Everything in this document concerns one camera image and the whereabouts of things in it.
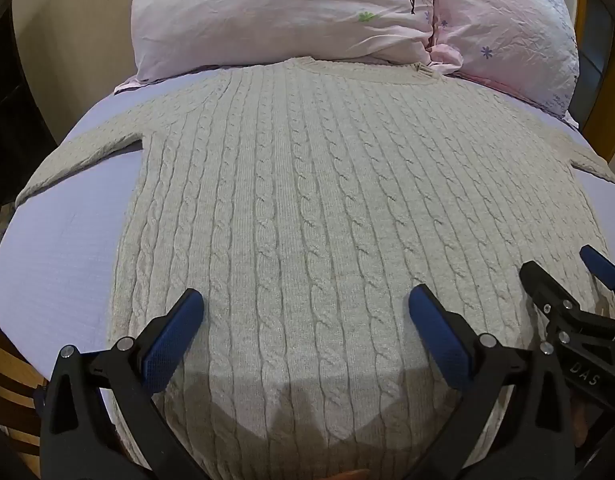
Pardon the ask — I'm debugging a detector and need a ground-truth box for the pink floral pillow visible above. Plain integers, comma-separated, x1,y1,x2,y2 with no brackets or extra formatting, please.
130,0,437,84
426,0,580,122

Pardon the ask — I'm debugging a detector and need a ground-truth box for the lavender bed sheet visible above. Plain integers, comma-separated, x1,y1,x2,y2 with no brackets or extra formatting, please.
0,67,615,461

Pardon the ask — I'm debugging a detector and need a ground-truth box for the beige cable-knit sweater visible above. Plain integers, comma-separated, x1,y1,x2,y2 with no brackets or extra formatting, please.
16,57,615,480

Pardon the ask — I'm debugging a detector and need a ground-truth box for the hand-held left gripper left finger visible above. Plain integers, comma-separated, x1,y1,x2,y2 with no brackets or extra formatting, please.
40,288,208,480

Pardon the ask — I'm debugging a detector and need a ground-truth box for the wooden bed headboard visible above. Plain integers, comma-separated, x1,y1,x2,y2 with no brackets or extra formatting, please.
573,0,615,165

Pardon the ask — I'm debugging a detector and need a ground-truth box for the dark cabinet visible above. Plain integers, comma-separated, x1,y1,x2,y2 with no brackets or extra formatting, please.
0,7,68,207

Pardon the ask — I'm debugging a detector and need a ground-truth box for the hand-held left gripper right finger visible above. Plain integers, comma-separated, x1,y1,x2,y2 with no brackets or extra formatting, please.
408,284,588,480

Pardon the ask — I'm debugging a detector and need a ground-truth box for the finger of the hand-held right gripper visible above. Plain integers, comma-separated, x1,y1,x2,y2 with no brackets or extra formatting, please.
579,244,615,292
519,261,584,322

